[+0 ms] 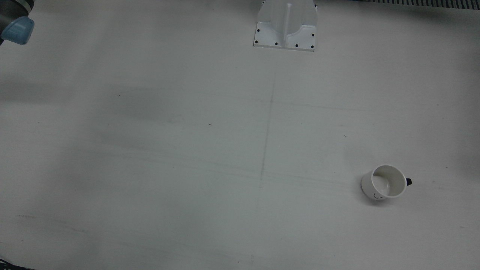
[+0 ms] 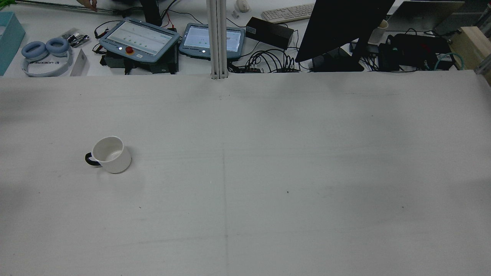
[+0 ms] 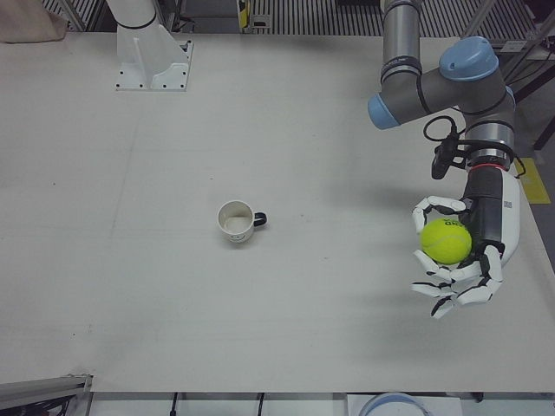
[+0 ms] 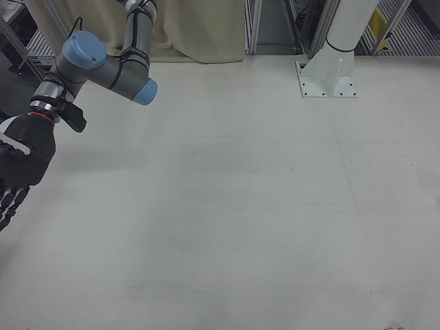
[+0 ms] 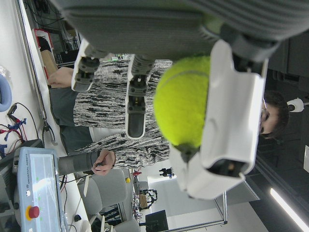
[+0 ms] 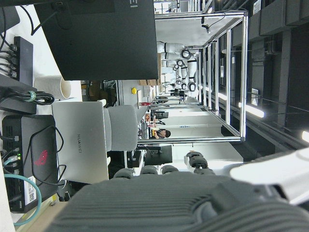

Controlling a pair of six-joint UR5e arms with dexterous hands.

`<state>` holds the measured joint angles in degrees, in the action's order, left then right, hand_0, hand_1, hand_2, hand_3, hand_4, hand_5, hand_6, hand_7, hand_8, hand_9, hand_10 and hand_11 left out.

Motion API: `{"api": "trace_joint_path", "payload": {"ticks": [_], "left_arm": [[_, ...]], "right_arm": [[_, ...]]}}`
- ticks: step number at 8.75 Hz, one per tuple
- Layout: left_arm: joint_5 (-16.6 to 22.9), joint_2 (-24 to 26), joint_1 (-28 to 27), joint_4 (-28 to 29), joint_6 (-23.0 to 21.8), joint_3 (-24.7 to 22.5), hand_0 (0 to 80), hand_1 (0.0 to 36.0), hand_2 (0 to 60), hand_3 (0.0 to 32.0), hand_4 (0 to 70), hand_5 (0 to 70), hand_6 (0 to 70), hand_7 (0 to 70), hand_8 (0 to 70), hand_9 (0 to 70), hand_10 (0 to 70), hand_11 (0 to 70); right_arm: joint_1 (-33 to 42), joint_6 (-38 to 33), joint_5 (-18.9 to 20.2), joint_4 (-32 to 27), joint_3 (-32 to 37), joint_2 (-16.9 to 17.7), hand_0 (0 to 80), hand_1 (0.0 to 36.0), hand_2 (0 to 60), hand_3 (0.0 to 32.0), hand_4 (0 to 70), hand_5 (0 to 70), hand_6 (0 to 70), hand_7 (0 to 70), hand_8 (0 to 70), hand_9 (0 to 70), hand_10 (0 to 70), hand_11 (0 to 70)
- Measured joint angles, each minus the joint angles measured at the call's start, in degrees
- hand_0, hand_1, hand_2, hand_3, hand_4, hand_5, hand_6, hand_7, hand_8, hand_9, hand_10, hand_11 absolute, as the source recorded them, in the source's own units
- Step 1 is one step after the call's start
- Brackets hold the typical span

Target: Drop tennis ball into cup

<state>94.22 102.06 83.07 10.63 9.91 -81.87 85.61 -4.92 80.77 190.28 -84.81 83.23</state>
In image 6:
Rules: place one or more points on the aluminium profile frame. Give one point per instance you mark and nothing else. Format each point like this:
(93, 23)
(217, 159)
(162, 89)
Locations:
(243, 77)

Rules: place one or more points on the grey ribbed right robot hand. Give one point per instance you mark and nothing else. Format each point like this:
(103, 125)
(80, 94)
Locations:
(149, 203)

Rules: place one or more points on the white humanoid robot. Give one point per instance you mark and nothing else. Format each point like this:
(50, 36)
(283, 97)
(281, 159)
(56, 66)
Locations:
(177, 55)

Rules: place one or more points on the black docking hub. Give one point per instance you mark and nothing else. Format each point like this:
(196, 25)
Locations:
(23, 60)

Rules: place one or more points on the black mini PC red logo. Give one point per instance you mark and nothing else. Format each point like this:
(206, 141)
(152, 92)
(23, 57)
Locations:
(36, 154)

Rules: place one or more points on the silver Huawei laptop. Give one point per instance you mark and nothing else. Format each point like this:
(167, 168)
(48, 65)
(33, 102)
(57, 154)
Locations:
(80, 142)

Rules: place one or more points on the small black frame camera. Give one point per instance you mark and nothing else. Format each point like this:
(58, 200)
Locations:
(206, 25)

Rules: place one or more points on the small black background monitor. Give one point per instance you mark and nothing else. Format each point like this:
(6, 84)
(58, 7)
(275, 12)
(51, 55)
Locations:
(160, 154)

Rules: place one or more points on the white paper cup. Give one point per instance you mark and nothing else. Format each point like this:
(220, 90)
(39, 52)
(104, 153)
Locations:
(51, 86)

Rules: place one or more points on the grey office chair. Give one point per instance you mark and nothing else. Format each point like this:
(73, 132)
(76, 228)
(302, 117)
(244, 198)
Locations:
(122, 128)

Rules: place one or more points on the long ceiling light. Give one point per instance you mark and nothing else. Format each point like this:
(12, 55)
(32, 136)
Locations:
(252, 110)
(305, 135)

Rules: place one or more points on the black flat power adapter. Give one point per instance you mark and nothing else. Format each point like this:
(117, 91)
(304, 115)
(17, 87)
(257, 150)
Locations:
(14, 106)

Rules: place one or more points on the yellow emergency stop button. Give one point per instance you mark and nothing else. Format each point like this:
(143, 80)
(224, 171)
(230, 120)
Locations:
(134, 91)

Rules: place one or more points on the person with black hair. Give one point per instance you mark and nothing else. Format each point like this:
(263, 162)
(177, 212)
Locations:
(164, 133)

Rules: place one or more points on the large black monitor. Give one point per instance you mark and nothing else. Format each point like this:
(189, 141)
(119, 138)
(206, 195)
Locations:
(103, 41)

